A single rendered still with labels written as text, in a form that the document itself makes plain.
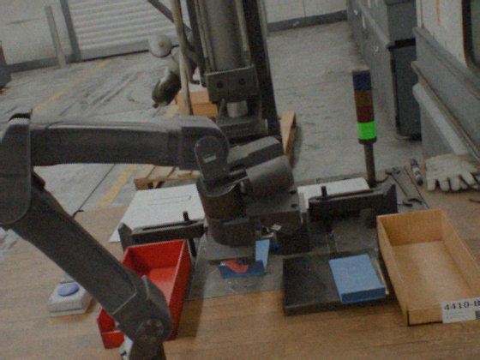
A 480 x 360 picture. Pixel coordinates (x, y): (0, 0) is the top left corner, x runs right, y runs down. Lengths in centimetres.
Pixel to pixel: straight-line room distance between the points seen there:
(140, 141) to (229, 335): 39
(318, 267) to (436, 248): 22
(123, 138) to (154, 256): 52
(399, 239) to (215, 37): 50
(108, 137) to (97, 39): 1018
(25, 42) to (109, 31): 151
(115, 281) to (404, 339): 43
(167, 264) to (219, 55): 43
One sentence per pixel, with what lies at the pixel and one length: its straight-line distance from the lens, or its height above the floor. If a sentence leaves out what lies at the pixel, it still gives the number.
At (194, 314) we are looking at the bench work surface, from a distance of 111.
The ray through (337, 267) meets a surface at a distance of 113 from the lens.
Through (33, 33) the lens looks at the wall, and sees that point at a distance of 1138.
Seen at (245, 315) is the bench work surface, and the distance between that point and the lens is 108.
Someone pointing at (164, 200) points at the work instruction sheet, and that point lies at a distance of 162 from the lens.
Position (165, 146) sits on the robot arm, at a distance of 78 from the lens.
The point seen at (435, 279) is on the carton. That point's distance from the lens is 111.
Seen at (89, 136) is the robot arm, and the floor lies 129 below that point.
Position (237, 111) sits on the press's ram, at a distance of 116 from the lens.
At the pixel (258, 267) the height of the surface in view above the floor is 101.
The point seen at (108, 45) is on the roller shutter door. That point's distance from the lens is 1090.
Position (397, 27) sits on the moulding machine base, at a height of 80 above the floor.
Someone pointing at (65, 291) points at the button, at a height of 94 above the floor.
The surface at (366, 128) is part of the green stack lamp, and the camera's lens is 134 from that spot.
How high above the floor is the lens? 148
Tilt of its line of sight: 21 degrees down
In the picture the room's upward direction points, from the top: 10 degrees counter-clockwise
